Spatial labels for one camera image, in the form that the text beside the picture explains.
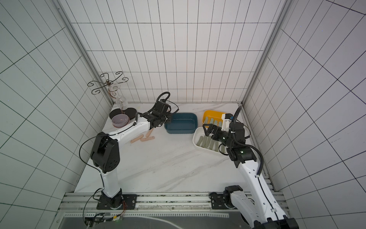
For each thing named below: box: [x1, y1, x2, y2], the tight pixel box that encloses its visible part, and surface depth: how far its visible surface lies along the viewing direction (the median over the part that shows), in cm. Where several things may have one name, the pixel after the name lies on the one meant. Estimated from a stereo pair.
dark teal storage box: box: [164, 112, 199, 135], surface depth 106 cm
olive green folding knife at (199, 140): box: [195, 135, 204, 147], surface depth 97 cm
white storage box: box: [192, 126, 229, 157], surface depth 97 cm
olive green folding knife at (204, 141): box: [201, 135, 208, 147], surface depth 98 cm
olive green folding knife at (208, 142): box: [204, 138, 212, 148], surface depth 97 cm
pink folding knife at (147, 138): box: [140, 135, 155, 142], surface depth 100 cm
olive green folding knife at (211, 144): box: [209, 138, 215, 150], surface depth 96 cm
